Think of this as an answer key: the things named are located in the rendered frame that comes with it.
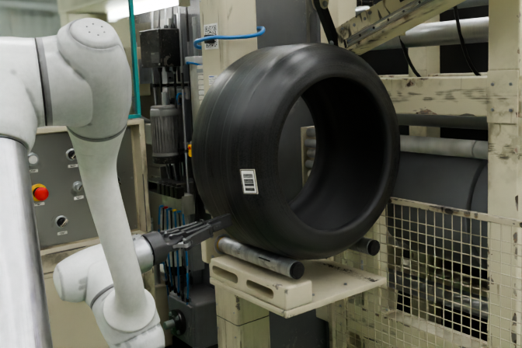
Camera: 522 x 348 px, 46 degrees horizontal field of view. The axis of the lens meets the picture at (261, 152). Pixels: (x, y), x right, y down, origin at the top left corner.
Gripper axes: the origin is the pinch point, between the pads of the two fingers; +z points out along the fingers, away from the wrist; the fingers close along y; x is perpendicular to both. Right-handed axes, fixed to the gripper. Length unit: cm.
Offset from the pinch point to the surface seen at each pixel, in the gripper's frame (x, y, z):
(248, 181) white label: -11.0, -10.4, 4.0
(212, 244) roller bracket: 14.0, 23.1, 10.2
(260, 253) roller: 13.2, 2.5, 12.5
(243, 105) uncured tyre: -28.1, -6.3, 8.8
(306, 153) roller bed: 1, 37, 62
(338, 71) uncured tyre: -31.5, -12.4, 35.2
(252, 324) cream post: 45, 26, 21
